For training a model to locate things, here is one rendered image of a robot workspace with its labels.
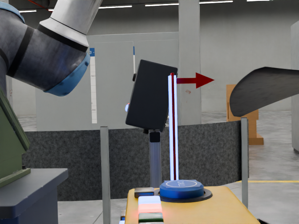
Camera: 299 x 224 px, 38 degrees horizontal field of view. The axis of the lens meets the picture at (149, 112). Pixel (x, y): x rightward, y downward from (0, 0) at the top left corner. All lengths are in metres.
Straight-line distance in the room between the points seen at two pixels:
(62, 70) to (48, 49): 0.05
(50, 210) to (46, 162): 1.61
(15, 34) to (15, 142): 0.22
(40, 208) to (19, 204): 0.14
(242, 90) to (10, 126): 0.45
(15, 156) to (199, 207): 0.58
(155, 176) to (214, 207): 0.83
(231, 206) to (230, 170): 2.49
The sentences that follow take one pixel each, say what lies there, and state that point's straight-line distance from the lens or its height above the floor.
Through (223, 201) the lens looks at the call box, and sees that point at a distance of 0.38.
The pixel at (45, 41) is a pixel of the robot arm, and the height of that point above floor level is 1.27.
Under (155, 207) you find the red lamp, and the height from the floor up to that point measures 1.08.
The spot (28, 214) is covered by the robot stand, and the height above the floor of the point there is 0.96.
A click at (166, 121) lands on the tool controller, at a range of 1.23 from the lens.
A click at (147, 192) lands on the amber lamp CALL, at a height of 1.08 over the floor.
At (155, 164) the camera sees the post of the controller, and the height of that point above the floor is 0.96.
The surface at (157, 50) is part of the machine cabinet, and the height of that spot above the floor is 1.78.
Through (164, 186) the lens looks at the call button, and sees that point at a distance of 0.39.
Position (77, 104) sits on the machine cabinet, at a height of 0.96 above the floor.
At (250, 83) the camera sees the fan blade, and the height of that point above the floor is 1.17.
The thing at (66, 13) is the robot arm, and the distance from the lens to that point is 0.94.
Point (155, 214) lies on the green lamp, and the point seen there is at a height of 1.08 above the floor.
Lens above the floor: 1.17
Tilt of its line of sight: 3 degrees down
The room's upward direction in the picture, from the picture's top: 1 degrees counter-clockwise
